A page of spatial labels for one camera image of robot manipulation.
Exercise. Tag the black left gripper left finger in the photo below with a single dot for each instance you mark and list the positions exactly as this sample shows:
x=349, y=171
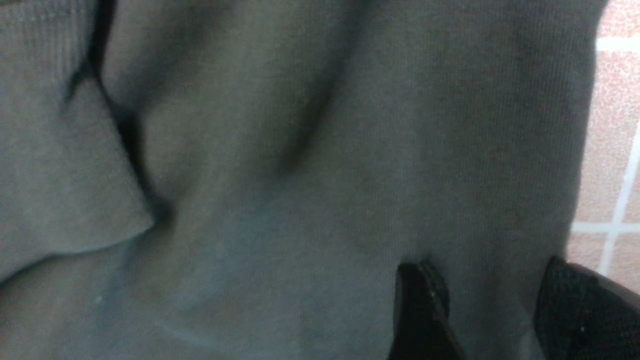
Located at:
x=421, y=316

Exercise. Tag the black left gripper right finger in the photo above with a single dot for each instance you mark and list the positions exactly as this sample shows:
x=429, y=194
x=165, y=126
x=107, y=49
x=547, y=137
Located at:
x=582, y=315

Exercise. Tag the dark gray long-sleeved shirt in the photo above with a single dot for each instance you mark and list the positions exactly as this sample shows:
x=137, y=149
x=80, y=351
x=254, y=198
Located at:
x=239, y=179

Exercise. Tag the pink checkered tablecloth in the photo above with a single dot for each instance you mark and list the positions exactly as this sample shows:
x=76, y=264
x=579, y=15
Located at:
x=605, y=232

